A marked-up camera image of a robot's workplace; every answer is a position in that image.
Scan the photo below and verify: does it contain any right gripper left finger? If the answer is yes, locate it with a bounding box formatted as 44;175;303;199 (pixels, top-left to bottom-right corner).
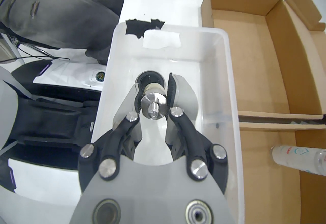
78;84;143;194

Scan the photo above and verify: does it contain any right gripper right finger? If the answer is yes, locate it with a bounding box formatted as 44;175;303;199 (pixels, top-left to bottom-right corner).
165;72;229;195

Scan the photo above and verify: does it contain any silver metal shaft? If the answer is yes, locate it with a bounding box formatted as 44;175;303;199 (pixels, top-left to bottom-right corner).
140;82;168;120

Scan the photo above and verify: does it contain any deep clear plastic tray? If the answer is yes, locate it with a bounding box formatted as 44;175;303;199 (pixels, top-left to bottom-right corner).
90;22;246;224

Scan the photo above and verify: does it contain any robot body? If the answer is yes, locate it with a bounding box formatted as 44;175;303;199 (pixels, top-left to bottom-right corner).
0;59;108;224

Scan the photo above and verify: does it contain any shallow cardboard box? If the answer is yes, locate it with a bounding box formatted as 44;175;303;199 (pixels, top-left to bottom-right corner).
200;0;326;120
238;118;326;224

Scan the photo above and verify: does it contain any white paper label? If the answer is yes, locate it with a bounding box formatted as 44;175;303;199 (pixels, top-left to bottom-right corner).
142;29;182;49

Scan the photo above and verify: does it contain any black tape piece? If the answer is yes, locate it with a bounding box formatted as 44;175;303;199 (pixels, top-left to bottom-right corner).
125;18;166;39

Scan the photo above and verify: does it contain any small clear spray bottle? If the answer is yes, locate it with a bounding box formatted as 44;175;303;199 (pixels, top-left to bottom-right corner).
270;144;326;176

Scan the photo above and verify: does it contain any person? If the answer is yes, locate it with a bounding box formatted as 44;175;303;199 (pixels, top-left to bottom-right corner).
0;0;127;65

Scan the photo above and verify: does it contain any dark metal bush ring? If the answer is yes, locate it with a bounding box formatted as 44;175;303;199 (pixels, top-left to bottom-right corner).
135;71;166;91

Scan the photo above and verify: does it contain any thin black cable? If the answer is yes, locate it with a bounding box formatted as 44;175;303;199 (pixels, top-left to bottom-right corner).
14;40;70;61

